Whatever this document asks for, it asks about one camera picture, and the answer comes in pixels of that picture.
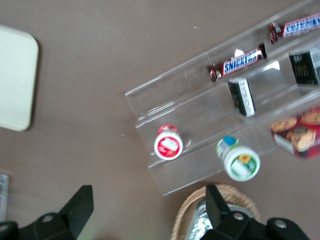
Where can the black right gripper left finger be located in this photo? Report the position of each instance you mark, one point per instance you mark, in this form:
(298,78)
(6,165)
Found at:
(75,215)

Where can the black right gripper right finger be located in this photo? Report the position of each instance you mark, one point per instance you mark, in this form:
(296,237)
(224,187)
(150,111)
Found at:
(218,215)

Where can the red gum bottle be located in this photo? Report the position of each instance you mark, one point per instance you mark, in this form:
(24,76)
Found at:
(168,146)

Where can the cream plastic tray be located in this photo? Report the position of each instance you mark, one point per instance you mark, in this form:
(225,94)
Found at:
(15,75)

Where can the silver foil pack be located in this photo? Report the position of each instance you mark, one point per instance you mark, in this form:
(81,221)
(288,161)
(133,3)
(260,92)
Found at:
(200,222)

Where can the wicker basket with foil packs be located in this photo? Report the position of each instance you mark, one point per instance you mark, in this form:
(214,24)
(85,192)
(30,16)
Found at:
(182,215)

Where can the clear acrylic bottle rack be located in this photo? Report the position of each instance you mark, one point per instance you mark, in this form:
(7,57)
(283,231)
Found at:
(3,195)

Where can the red cookie box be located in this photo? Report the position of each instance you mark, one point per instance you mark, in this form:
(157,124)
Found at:
(300,135)

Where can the small black box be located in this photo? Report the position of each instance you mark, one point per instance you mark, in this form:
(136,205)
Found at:
(241,97)
(303,67)

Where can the clear acrylic tiered stand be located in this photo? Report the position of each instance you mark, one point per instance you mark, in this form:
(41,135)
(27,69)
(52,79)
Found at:
(175,100)

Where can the Snickers chocolate bar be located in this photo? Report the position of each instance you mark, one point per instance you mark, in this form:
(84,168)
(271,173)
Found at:
(240,62)
(300,26)

